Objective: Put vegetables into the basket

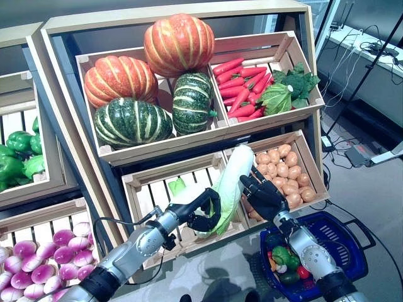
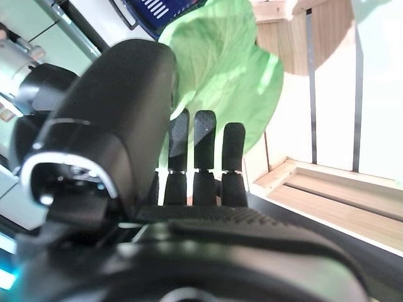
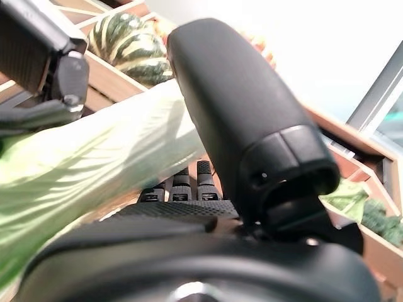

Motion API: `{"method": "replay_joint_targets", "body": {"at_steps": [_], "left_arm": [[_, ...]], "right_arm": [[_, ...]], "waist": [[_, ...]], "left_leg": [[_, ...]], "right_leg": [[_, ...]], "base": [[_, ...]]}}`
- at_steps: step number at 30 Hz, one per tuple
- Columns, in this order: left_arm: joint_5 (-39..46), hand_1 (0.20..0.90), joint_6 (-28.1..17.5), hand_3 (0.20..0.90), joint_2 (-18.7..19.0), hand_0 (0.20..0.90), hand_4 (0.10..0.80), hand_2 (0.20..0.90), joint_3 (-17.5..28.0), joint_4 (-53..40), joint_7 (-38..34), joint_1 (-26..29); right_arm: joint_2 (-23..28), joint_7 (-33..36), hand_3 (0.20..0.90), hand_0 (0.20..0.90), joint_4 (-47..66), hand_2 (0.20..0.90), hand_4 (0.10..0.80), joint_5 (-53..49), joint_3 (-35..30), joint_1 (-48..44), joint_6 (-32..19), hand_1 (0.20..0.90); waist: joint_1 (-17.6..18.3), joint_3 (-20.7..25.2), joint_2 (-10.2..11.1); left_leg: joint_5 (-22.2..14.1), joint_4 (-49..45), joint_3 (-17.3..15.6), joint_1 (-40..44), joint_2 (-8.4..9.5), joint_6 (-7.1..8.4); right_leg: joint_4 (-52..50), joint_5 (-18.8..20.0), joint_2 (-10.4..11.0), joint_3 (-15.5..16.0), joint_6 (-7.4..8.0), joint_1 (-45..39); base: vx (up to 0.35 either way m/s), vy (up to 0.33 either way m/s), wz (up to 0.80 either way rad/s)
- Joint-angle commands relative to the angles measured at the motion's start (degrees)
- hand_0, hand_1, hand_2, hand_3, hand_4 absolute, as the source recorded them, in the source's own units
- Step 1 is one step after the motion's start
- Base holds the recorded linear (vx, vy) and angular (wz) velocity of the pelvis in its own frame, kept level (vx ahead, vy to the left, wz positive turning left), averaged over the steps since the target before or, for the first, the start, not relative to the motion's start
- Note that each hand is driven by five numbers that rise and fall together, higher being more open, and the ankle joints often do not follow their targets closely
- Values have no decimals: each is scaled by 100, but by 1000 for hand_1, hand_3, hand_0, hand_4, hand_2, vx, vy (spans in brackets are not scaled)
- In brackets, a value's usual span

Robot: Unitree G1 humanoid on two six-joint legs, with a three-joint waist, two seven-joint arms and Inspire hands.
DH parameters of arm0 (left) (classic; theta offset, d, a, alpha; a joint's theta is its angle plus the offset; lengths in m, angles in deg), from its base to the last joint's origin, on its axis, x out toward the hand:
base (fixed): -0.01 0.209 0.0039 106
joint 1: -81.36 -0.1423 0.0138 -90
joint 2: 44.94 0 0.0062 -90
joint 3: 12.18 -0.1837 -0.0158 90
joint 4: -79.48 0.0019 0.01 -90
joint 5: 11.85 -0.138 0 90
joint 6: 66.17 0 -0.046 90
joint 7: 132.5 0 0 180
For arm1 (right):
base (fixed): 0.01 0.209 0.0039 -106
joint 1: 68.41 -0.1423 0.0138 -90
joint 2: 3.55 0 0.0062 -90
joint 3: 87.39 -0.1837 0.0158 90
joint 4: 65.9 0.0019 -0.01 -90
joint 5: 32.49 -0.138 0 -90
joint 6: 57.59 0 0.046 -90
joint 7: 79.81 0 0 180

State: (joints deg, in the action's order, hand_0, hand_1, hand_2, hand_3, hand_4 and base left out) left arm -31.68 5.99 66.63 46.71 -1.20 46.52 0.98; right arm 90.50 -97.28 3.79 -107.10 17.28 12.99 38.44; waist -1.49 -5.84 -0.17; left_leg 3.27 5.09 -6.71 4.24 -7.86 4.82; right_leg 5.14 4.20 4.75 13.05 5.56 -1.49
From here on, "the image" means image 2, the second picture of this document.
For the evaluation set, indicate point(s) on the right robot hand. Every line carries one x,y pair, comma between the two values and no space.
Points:
47,85

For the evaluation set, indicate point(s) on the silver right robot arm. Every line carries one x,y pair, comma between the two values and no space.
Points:
15,63

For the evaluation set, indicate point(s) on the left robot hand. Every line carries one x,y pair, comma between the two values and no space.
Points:
126,126

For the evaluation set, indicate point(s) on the green white napa cabbage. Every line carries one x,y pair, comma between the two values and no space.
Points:
220,69
378,12

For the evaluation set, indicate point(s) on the blue plastic shopping basket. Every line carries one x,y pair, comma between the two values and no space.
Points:
170,19

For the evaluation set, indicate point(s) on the wooden slat crate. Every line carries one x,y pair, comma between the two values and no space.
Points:
296,47

